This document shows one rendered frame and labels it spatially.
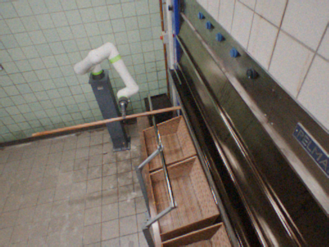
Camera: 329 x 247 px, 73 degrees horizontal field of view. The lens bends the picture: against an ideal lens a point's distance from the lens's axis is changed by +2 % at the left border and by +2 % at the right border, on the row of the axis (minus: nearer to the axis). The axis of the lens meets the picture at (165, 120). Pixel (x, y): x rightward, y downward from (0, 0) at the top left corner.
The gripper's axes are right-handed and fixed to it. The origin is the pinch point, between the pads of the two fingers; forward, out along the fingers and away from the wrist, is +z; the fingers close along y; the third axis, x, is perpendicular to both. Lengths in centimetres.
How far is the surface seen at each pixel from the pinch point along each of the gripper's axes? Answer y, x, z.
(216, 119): -35, -63, 57
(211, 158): -22, -54, 76
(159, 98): 32, -38, -59
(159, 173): 49, -22, 34
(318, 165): -79, -64, 123
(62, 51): -17, 66, -120
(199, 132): -22, -53, 54
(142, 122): 61, -13, -53
